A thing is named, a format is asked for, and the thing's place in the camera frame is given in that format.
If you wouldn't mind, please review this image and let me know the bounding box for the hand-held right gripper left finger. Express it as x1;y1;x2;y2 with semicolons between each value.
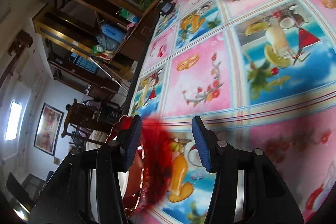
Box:
27;115;144;224

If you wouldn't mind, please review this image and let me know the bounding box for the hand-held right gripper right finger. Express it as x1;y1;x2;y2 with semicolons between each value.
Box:
191;116;305;224

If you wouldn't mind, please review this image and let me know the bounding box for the red scalloped plate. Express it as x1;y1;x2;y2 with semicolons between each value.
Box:
105;115;175;215

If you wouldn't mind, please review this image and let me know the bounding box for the wooden chair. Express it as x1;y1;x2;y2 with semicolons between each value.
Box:
61;98;124;146

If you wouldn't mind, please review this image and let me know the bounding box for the wooden sideboard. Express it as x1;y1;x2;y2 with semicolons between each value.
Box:
25;0;168;93

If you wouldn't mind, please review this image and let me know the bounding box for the blue thermos jug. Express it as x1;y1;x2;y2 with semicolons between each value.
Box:
99;23;124;44

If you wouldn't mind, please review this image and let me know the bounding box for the green packet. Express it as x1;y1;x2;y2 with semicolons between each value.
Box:
118;9;140;24

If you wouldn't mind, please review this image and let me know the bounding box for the small black device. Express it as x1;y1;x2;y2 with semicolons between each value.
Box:
159;0;175;17

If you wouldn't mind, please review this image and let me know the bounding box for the framed wall picture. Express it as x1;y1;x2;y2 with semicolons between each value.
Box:
34;103;65;157

